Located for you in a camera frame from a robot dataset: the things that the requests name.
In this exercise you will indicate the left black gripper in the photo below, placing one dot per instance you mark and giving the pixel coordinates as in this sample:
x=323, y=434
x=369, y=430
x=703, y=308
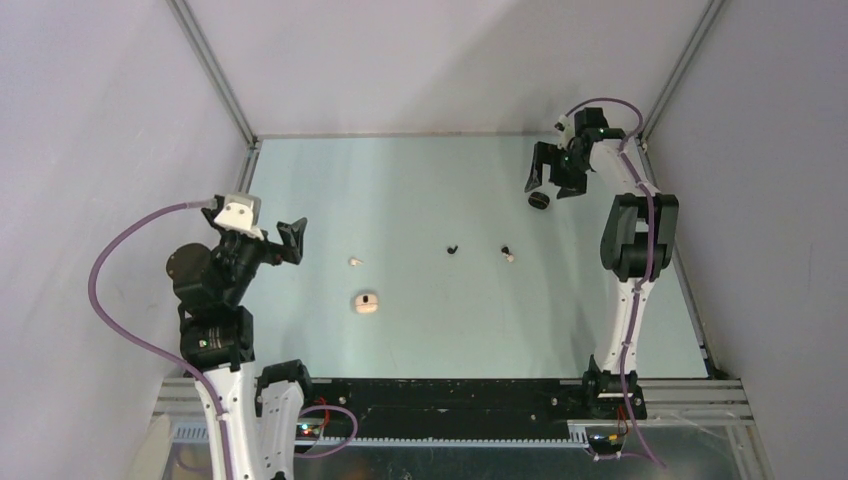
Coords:
x=291, y=237

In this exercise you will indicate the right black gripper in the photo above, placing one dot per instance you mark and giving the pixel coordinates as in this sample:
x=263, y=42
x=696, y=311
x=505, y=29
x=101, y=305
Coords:
x=548, y=153

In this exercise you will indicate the black earbud charging case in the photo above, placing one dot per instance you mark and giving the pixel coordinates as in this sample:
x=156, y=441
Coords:
x=539, y=200

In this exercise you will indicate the black and white earbud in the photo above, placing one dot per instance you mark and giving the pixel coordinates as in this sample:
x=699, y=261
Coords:
x=508, y=255

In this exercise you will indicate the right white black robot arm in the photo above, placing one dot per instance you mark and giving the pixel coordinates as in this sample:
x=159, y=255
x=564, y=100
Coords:
x=636, y=245

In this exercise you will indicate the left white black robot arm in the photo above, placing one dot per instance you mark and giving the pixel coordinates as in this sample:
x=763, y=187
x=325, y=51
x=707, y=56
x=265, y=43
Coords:
x=251, y=411

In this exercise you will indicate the white earbud charging case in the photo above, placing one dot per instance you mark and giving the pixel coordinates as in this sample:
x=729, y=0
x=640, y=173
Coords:
x=366, y=303

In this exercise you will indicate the left controller board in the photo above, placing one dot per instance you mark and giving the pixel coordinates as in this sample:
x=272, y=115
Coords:
x=309, y=432

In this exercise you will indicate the controller board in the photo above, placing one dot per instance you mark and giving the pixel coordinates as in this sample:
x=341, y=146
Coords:
x=309, y=432
x=606, y=446

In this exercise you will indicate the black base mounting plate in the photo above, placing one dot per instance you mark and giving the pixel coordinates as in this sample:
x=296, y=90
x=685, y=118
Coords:
x=471, y=408

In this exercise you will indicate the right controller board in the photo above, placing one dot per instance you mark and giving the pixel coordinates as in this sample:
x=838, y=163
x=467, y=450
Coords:
x=606, y=446

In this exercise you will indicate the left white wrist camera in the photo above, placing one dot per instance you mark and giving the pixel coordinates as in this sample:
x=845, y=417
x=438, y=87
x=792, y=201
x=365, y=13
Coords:
x=239, y=212

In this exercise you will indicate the white slotted cable duct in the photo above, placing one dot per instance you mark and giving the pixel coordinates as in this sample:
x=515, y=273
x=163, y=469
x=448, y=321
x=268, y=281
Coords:
x=195, y=433

